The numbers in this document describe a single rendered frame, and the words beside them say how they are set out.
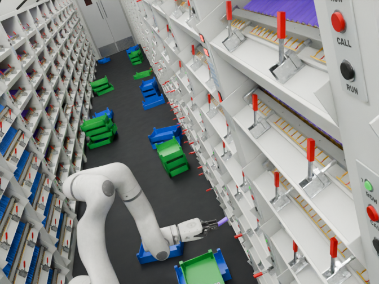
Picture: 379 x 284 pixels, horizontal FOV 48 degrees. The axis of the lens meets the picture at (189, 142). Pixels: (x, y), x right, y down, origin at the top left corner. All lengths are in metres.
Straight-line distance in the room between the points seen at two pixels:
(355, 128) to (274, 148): 0.44
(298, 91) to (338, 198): 0.19
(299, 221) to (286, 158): 0.20
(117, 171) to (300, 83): 1.15
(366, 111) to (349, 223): 0.27
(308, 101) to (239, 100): 0.54
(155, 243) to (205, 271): 0.84
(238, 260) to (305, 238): 1.76
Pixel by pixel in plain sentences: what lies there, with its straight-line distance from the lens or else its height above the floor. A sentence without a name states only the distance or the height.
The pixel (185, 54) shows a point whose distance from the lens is 1.73.
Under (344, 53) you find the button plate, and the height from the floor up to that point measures 1.61.
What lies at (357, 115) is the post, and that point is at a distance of 0.41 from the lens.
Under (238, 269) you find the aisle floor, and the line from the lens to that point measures 2.62.
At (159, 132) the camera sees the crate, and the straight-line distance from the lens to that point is 4.59.
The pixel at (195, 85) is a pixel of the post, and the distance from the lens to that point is 1.77.
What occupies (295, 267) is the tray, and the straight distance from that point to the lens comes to 1.14.
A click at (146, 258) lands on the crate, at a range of 2.92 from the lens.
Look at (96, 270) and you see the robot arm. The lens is 1.58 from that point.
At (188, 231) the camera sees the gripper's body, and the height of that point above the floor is 0.69.
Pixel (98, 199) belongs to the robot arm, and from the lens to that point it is 1.50.
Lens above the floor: 1.73
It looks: 24 degrees down
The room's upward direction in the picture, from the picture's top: 20 degrees counter-clockwise
